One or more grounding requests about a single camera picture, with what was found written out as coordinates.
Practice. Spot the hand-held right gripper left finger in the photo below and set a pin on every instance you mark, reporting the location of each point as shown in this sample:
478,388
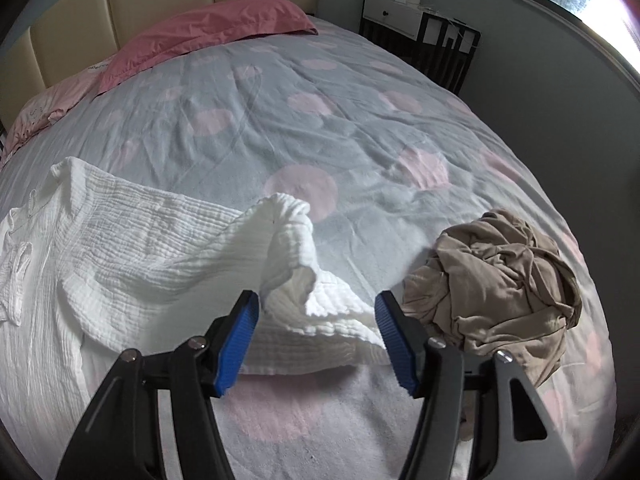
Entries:
237,345

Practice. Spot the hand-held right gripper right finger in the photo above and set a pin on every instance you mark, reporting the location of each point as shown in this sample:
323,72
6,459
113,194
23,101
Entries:
395,345

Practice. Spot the white crinkled garment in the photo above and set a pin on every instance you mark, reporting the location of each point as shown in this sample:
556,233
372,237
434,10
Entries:
125,240

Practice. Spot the beige crumpled garment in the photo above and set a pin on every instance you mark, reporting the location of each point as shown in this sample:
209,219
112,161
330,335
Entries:
500,285

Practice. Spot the grey pink-dotted blanket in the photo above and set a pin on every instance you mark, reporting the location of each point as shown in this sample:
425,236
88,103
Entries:
350,125

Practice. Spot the light pink printed pillow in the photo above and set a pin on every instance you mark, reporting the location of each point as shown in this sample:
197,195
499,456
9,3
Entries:
45,105

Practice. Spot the black and white nightstand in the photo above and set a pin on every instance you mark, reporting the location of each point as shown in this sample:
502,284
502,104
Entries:
390,12

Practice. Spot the window sill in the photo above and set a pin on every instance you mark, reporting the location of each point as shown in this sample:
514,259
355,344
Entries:
550,7

